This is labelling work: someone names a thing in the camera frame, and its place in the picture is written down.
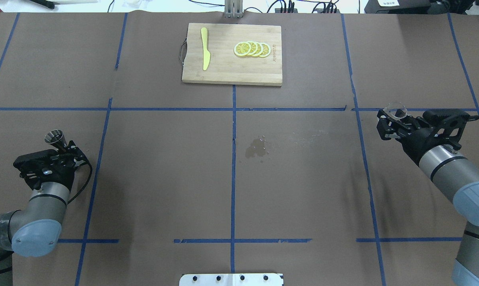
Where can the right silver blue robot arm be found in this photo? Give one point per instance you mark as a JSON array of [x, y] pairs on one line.
[[457, 178]]

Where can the bamboo cutting board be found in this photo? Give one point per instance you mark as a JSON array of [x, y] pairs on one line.
[[227, 68]]

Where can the steel jigger measuring cup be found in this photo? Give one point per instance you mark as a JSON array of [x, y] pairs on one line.
[[56, 139]]

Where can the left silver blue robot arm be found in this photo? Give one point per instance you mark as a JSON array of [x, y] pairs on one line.
[[35, 231]]

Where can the lemon slice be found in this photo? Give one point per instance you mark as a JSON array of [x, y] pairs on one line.
[[254, 48], [260, 49], [242, 49]]

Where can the clear glass cup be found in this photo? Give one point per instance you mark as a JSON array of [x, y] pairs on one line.
[[396, 110]]

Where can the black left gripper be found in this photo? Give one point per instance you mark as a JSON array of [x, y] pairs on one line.
[[63, 177]]

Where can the yellow plastic knife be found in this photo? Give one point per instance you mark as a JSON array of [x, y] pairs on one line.
[[206, 53]]

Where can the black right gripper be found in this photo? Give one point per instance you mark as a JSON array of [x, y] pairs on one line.
[[415, 143]]

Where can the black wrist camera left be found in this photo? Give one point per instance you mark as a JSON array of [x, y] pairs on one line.
[[36, 168]]

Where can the black handled tool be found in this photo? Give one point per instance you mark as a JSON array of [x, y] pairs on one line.
[[45, 3]]

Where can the black computer box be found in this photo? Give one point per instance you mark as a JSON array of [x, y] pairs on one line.
[[403, 7]]

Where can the aluminium frame post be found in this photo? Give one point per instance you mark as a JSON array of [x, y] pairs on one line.
[[233, 9]]

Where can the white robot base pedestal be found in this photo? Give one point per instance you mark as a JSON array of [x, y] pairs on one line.
[[232, 279]]

